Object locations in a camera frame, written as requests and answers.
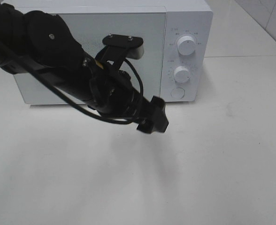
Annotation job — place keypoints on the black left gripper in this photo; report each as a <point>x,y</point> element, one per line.
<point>114,97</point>

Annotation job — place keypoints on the round white door button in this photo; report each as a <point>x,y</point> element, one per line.
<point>177,93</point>

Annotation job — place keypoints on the white microwave door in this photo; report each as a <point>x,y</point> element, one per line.
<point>89,30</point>

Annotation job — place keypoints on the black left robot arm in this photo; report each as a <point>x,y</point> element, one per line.
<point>42,45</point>

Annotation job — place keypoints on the lower white timer knob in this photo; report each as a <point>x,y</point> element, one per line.
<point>182,74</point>

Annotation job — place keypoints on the white microwave oven body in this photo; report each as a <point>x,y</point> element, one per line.
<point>182,17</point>

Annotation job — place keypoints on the upper white power knob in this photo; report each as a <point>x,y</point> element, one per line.
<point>186,45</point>

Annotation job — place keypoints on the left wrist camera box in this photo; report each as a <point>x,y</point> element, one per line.
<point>119,47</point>

